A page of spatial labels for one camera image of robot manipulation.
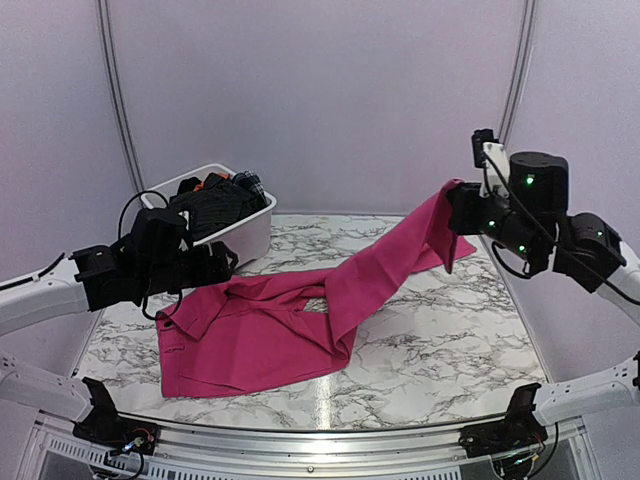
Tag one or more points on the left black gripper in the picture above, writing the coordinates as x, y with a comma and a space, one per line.
221, 272

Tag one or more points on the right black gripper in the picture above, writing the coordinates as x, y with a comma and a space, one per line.
465, 220

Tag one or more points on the magenta pink trousers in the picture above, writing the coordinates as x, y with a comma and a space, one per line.
253, 334

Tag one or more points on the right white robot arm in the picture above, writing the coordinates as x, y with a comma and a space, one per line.
520, 208

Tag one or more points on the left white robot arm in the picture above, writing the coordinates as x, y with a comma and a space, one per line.
91, 280

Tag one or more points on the white plastic laundry bin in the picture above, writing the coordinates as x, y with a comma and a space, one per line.
248, 238

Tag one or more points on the black striped garment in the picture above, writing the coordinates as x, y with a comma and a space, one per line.
218, 205

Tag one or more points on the plaid grey garment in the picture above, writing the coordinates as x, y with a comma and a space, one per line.
249, 181

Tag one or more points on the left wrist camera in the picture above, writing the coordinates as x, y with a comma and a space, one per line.
159, 233

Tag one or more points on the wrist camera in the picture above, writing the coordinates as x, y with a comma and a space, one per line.
159, 233
478, 139

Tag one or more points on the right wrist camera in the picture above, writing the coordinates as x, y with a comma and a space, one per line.
478, 139

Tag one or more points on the aluminium front rail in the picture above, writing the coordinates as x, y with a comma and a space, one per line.
192, 451

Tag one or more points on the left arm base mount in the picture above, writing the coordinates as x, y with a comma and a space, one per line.
105, 425

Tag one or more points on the right aluminium wall post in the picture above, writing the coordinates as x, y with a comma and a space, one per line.
520, 69

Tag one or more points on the aluminium wall post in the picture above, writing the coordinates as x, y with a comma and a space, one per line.
520, 69
116, 93

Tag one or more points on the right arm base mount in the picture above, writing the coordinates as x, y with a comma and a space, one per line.
517, 429

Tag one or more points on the left aluminium wall post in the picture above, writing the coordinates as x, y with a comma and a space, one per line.
116, 93

